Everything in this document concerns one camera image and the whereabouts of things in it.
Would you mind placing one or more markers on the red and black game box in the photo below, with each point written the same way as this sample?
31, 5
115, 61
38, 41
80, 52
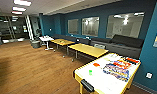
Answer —
131, 60

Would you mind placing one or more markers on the yellow air hockey table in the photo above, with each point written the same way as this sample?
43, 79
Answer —
97, 80

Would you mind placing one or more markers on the dark trash bin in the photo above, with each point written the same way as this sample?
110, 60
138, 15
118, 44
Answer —
35, 44

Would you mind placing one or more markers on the white floor outlet plate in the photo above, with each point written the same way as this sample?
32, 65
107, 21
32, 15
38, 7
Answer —
149, 75

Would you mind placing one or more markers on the small white table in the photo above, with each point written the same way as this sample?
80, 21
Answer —
46, 38

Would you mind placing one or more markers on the orange plastic bowl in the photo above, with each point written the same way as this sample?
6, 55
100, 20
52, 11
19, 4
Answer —
96, 64

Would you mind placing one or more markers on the square ceiling light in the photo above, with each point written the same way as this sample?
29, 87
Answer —
16, 12
19, 9
22, 2

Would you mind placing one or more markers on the dark wall bench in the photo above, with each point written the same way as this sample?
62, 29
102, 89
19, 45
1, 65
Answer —
127, 46

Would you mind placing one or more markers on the interior glass window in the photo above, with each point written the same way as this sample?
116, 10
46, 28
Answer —
73, 26
90, 26
124, 25

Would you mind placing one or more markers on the dark glass entrance doors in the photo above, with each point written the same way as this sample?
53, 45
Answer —
10, 28

